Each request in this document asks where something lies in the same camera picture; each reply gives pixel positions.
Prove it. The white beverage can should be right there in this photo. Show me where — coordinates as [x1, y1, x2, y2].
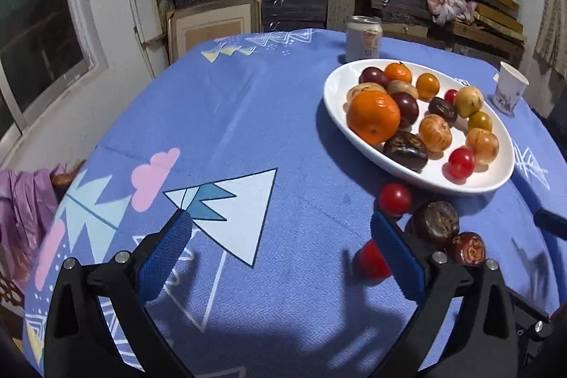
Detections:
[346, 16, 382, 61]

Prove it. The tan striped round fruit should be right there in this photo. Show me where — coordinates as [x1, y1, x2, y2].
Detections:
[465, 128, 500, 166]

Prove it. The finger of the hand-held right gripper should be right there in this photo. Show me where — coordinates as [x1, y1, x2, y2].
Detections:
[507, 287, 561, 374]
[533, 207, 567, 241]

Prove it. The blue printed tablecloth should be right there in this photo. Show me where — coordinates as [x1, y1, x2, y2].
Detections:
[22, 28, 567, 378]

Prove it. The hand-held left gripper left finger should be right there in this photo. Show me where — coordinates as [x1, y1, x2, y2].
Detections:
[43, 208, 194, 378]

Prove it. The cardboard picture frame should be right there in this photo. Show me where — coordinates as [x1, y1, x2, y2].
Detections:
[166, 0, 262, 66]

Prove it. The stack of dark wooden boxes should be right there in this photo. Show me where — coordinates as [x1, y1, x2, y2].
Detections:
[371, 0, 432, 24]

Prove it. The white printed paper cup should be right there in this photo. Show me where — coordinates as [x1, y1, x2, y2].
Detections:
[492, 61, 530, 116]

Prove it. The grey woven upright box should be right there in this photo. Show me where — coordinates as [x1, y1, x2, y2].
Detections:
[327, 0, 358, 31]

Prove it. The tan oblong fruit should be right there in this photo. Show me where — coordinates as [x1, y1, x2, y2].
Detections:
[346, 82, 386, 104]

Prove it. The orange striped round fruit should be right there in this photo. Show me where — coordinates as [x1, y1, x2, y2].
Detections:
[419, 114, 453, 152]

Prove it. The pink plastic bag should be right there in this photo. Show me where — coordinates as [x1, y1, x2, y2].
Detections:
[425, 0, 478, 27]

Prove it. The dark purple plum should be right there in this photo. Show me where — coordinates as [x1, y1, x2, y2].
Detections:
[390, 92, 420, 128]
[359, 67, 391, 89]

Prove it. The beige patterned curtain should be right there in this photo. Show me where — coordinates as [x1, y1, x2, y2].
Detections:
[532, 0, 567, 78]

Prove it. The white leaning board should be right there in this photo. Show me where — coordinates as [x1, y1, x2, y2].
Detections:
[123, 0, 156, 80]

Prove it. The orange yellow tomato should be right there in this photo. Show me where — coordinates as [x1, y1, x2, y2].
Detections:
[415, 73, 440, 101]

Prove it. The pink purple cloth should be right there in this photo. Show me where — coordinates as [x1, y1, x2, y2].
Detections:
[0, 165, 67, 294]

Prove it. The orange tangerine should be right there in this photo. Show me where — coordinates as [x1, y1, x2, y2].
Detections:
[346, 90, 402, 145]
[383, 62, 412, 84]

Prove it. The white oval plate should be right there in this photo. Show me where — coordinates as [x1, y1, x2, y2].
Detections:
[323, 59, 515, 195]

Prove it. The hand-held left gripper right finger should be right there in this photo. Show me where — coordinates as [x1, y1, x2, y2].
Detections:
[370, 210, 519, 378]

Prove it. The brown wooden chair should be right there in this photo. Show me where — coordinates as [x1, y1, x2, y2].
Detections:
[49, 160, 87, 188]

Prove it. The yellow green tomato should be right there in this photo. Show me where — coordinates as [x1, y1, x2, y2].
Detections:
[467, 111, 493, 133]

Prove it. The aluminium framed window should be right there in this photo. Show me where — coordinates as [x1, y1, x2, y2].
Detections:
[0, 0, 109, 148]

